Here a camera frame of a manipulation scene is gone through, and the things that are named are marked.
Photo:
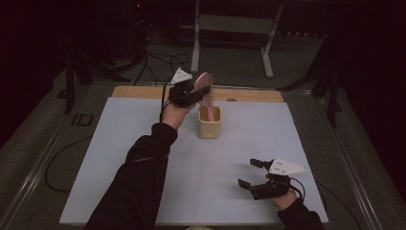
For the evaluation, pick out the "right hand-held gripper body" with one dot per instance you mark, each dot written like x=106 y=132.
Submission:
x=271 y=188

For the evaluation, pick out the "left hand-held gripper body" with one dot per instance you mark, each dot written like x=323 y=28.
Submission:
x=182 y=92

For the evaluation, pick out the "pink hairbrush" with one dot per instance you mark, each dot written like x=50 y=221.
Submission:
x=204 y=81

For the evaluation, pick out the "beige square cup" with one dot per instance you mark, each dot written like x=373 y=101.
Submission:
x=209 y=129

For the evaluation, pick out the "person's right hand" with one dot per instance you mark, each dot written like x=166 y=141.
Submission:
x=284 y=201

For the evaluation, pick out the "person's left hand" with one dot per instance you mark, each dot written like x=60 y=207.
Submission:
x=174 y=116

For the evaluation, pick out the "white table mat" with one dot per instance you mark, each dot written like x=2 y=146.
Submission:
x=239 y=153

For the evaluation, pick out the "white metal stand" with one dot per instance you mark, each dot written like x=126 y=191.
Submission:
x=236 y=25

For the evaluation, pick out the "black floor stand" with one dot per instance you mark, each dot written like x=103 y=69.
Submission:
x=332 y=92
x=69 y=89

